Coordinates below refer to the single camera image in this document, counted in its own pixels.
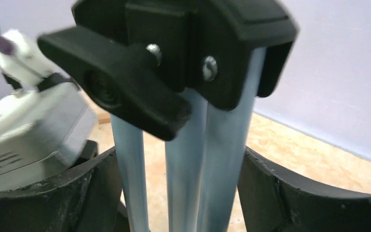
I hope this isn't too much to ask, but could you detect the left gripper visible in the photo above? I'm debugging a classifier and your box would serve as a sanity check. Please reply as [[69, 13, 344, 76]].
[[71, 140, 98, 168]]

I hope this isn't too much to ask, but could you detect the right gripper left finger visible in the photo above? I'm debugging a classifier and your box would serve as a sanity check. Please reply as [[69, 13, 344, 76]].
[[0, 149, 123, 232]]

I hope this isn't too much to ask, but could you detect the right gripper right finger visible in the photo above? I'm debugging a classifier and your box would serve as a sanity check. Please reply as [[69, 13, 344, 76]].
[[238, 148, 371, 232]]

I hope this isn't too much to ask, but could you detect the blue music stand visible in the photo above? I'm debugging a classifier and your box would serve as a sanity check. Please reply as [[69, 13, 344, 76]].
[[37, 0, 298, 232]]

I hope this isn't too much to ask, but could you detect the wooden block far left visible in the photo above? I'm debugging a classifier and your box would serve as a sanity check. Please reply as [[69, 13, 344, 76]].
[[98, 112, 111, 124]]

